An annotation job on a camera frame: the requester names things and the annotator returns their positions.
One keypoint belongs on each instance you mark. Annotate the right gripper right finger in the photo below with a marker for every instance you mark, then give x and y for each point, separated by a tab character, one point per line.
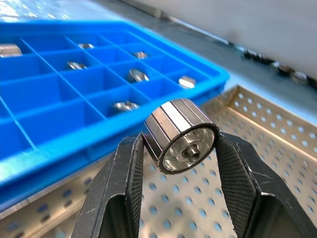
257	193

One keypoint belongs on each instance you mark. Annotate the perforated metal tray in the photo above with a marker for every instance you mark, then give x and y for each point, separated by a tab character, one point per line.
260	138

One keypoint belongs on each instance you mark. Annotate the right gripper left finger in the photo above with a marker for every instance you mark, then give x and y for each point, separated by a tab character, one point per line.
116	188

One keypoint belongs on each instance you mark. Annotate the blue compartment tray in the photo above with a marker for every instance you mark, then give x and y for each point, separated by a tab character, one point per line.
49	111

